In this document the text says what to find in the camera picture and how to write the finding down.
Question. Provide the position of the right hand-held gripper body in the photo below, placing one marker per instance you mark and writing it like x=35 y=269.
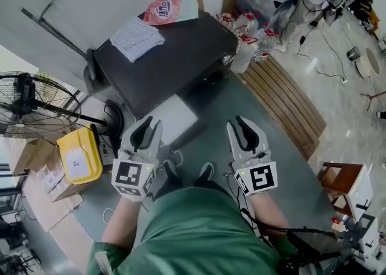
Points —
x=260 y=177

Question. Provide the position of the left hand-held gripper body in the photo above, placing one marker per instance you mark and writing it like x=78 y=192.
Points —
x=130 y=177

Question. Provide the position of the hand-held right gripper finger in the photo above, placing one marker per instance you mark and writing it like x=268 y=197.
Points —
x=233 y=144
x=256 y=136

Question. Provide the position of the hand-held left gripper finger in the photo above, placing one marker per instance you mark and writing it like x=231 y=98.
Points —
x=157 y=139
x=128 y=139

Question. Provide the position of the person's right forearm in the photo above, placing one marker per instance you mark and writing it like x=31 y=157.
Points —
x=268 y=213

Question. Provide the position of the person's left forearm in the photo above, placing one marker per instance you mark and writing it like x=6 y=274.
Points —
x=123 y=225

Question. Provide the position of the dark washing machine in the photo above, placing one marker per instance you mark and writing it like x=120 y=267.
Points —
x=163 y=62

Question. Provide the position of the red detergent bag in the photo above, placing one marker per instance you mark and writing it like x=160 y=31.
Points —
x=163 y=10

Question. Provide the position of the person's left shoe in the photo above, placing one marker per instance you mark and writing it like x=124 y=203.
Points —
x=171 y=171

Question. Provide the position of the person's shoe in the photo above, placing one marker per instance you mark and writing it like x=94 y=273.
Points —
x=171 y=171
x=206 y=172

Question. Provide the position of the person's right shoe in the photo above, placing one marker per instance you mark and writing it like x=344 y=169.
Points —
x=206 y=172

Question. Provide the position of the wooden slatted board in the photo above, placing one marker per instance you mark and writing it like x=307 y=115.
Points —
x=286 y=102

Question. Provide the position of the yellow plastic bin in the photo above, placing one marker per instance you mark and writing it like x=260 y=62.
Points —
x=80 y=154

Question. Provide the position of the cardboard box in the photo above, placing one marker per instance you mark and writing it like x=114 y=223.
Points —
x=30 y=154
x=60 y=187

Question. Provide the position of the brown wooden stool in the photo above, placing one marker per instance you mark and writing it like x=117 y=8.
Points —
x=334 y=180

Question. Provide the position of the person's green clothing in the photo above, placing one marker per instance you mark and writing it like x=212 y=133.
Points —
x=193 y=234

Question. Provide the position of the black bag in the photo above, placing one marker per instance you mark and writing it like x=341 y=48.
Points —
x=313 y=246

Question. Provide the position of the clear water bottle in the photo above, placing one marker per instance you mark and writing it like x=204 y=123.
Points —
x=264 y=46

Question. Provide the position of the white patterned cloth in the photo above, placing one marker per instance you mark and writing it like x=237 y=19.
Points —
x=137 y=38

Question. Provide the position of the black floor fan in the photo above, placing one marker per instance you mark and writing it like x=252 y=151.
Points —
x=33 y=102

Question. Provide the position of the white box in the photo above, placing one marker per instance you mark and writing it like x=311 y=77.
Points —
x=362 y=192

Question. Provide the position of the red tripod stand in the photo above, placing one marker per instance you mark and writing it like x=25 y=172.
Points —
x=374 y=97

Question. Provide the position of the metal cup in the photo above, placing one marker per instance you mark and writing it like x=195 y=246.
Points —
x=353 y=53

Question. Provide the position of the pale green packet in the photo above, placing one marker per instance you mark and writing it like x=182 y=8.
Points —
x=187 y=8

